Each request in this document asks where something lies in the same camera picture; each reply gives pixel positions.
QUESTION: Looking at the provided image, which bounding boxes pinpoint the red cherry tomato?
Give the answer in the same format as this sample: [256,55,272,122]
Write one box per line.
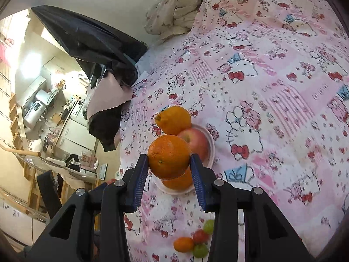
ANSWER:
[192,229,210,245]

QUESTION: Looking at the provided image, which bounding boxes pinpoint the red apple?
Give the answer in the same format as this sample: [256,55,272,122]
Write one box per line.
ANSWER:
[177,129,208,165]

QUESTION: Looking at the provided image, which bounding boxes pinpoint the black cloth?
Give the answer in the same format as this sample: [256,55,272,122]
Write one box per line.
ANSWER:
[89,105,122,152]

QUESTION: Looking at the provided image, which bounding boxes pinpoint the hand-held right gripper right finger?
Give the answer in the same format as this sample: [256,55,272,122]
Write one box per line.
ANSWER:
[190,153,318,262]

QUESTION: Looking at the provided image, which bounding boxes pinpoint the pink printed blanket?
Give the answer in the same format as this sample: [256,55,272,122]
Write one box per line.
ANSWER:
[117,0,349,262]

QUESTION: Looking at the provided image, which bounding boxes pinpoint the wooden shelf rack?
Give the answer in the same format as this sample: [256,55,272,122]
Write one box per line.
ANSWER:
[9,93,37,181]

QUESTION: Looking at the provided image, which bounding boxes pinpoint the large bumpy orange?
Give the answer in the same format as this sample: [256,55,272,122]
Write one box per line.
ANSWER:
[155,105,192,136]

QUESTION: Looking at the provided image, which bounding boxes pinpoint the pink hanging clothes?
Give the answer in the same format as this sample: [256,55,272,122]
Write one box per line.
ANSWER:
[0,38,14,66]

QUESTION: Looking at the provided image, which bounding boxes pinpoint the green grape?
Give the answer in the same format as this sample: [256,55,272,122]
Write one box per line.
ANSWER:
[203,219,216,234]
[192,243,209,259]

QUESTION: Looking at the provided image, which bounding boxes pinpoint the light blue sheet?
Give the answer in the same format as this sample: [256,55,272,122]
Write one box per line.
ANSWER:
[134,46,153,75]

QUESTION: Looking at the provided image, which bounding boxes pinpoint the silver rice cooker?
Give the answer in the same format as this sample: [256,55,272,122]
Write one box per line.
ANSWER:
[23,101,44,129]

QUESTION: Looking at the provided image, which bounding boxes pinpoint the black chair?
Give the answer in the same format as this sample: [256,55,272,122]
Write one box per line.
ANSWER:
[37,171,63,219]

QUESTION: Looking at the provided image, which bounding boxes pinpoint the black plastic bag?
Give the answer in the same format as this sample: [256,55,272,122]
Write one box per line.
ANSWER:
[31,5,148,88]

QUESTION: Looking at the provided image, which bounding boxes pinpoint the wooden stick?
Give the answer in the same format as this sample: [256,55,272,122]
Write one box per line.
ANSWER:
[0,145,42,158]

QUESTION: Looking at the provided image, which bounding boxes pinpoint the small mandarin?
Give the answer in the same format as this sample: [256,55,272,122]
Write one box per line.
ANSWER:
[173,236,195,253]

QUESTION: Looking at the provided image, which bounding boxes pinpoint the beige floral duvet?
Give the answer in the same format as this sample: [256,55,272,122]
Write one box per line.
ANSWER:
[144,0,251,43]

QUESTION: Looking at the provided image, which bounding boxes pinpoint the white plate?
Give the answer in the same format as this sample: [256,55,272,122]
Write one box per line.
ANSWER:
[151,124,216,195]

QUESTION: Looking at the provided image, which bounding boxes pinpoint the white kitchen cabinet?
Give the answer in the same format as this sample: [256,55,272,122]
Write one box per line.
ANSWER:
[56,98,99,153]

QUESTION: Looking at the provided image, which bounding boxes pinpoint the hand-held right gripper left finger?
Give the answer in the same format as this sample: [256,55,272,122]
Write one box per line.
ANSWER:
[26,154,149,262]

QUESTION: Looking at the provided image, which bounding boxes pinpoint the pink cloth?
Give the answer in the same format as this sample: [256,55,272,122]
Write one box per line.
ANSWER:
[87,71,134,121]

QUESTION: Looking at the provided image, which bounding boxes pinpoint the smooth orange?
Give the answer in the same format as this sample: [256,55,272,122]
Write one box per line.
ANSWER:
[148,134,192,181]
[161,166,195,191]

